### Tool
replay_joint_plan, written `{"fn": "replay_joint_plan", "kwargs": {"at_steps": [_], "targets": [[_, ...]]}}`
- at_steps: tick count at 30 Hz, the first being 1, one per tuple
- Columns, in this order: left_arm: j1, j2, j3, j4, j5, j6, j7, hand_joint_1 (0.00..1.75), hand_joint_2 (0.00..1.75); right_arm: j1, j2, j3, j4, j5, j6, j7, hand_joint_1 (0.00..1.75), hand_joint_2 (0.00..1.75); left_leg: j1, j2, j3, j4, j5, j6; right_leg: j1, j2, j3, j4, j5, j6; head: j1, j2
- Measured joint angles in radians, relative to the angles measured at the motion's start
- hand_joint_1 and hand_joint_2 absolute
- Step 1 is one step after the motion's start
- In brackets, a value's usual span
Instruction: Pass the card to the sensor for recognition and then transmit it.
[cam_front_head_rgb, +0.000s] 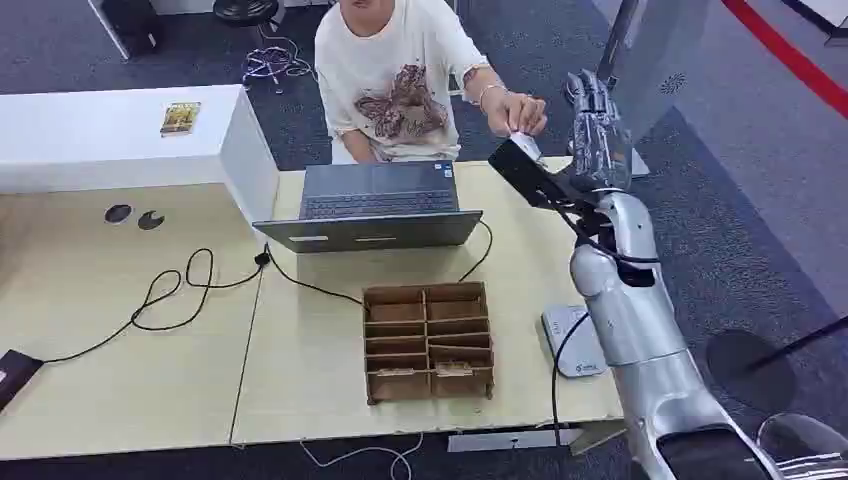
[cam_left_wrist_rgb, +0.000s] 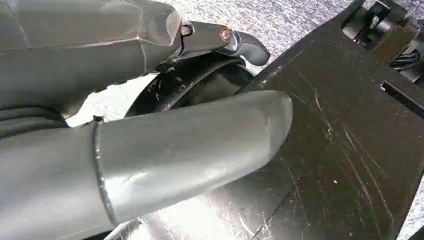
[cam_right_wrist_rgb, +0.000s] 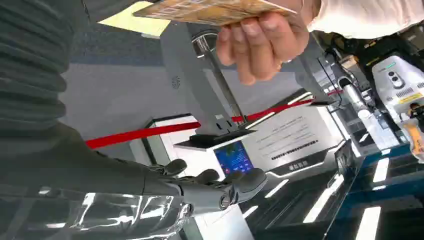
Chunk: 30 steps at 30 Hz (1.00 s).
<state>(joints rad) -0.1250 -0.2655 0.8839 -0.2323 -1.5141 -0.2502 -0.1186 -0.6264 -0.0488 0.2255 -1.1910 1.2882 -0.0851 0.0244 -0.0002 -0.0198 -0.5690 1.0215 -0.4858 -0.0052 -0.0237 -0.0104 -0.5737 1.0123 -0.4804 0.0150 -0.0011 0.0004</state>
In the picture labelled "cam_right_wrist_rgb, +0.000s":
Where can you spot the person's hand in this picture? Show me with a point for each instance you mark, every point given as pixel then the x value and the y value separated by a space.
pixel 265 43

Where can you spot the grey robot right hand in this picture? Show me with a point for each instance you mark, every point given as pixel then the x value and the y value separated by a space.
pixel 99 175

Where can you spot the red barrier belt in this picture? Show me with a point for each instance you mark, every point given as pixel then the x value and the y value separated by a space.
pixel 142 132

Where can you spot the grey gate panel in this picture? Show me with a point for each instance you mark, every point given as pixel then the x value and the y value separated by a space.
pixel 188 82

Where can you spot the silver cylinder with black cap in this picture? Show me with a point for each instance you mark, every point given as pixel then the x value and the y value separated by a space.
pixel 352 94

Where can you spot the white kiosk with blue screen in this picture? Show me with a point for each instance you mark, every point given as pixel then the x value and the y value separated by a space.
pixel 212 155

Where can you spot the ribbed grey right arm sleeve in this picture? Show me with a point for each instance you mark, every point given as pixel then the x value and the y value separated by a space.
pixel 30 66

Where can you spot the yellow sheet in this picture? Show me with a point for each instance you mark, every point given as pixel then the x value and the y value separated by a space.
pixel 136 21

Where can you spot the yellow tool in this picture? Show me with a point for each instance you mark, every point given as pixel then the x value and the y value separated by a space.
pixel 415 139

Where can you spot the silver stanchion post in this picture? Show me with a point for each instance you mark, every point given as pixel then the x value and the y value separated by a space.
pixel 222 79

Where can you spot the white machine with camera lenses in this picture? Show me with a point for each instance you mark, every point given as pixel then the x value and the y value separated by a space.
pixel 397 82

